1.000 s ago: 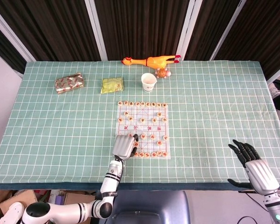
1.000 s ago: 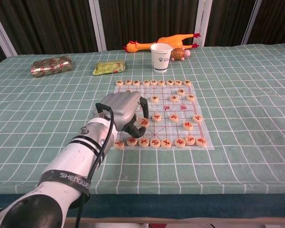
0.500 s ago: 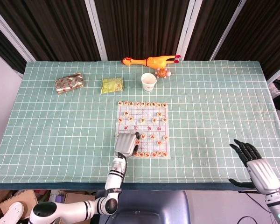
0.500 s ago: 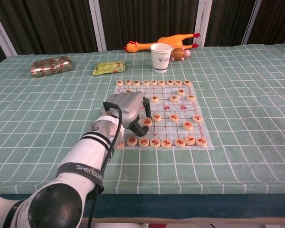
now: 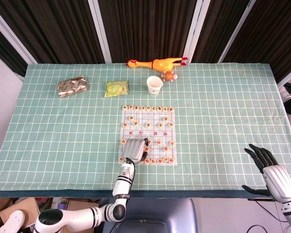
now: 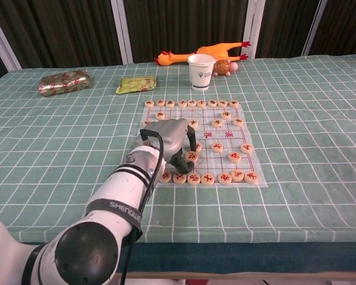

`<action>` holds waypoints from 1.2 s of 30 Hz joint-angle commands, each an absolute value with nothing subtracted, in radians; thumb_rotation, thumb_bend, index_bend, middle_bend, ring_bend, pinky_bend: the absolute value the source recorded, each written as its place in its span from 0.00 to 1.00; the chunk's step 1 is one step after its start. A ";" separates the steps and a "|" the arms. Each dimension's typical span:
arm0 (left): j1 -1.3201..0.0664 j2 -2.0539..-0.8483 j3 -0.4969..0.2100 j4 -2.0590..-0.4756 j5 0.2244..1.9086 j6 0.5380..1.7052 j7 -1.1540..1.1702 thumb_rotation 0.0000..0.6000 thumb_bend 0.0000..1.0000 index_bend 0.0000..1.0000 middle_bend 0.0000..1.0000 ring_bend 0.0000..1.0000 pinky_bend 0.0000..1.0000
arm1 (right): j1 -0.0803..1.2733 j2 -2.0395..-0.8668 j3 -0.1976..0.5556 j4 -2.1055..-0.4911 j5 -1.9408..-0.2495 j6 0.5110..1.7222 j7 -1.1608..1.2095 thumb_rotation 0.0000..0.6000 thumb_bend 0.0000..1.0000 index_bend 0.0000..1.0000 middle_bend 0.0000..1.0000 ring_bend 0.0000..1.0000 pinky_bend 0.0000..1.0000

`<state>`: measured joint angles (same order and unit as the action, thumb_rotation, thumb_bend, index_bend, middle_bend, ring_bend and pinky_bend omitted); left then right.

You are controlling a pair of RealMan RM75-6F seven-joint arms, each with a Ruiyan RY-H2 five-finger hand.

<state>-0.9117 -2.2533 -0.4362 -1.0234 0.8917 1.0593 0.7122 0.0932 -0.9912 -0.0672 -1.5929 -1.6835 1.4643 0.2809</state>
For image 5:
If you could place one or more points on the dark partition panel white frame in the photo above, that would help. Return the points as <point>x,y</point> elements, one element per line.
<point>58,29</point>
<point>4,53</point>
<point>269,31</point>
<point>148,26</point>
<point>215,29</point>

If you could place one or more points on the wooden chess piece black character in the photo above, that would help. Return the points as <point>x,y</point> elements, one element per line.
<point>148,124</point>
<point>170,124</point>
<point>143,108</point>
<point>135,123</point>
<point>130,107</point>
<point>160,125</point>
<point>125,125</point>
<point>159,108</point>
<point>136,108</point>
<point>154,108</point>
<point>165,119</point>
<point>125,107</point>
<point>170,109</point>
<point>165,108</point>
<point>148,107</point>
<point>131,118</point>

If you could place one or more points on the translucent Chinese chess board sheet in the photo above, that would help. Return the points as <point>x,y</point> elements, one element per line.
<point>150,133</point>

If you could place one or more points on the wooden chess piece red character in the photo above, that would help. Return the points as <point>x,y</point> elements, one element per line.
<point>172,143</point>
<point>165,148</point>
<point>152,161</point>
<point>158,142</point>
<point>147,161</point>
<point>171,160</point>
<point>123,142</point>
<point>166,159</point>
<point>160,160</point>
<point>121,159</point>

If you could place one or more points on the white paper cup blue logo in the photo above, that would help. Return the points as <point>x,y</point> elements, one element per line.
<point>155,88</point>

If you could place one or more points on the yellow rubber chicken toy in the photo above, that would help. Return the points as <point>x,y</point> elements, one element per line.
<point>160,63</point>

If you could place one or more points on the brown cardboard box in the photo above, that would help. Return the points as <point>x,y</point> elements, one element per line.
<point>19,206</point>
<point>82,205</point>

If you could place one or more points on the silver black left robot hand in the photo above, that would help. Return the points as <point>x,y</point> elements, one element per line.
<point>134,150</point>

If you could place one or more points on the green checked tablecloth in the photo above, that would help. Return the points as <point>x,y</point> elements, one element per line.
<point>63,136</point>

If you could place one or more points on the green yellow snack packet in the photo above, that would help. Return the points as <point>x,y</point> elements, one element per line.
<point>116,89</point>

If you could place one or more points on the dark teal table cover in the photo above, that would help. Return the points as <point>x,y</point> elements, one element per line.
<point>63,194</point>

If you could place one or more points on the pink brown turtle toy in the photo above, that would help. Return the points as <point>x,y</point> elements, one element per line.
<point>168,76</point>

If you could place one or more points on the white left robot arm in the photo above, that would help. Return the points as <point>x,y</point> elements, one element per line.
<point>122,184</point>

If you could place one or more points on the gold red snack packet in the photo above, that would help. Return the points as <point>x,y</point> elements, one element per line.
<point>72,87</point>

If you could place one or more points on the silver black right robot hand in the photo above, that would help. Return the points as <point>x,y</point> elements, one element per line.
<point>280,182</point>

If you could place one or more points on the white rounded plastic object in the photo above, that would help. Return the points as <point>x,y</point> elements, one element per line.
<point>12,221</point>

